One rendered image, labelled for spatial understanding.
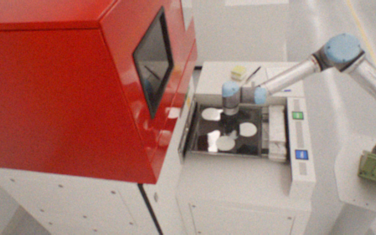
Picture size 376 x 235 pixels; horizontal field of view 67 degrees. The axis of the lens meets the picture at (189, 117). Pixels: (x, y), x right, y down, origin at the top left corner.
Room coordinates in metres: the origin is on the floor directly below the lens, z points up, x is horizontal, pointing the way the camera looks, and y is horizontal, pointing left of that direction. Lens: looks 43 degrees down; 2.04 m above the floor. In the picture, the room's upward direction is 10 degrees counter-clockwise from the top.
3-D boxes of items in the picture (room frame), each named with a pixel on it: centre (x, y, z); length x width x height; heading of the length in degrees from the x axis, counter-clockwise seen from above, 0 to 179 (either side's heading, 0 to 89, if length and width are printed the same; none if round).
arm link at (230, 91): (0.98, -0.20, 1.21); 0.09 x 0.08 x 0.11; 72
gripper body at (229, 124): (0.98, -0.19, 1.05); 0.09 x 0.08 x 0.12; 108
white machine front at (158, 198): (0.96, 0.08, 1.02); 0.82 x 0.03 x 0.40; 162
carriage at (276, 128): (1.01, -0.45, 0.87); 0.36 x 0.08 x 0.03; 162
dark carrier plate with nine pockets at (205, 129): (1.07, -0.20, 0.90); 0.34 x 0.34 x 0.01; 72
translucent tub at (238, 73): (1.42, -0.35, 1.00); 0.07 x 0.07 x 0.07; 46
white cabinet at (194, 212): (1.12, -0.32, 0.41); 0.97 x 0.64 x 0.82; 162
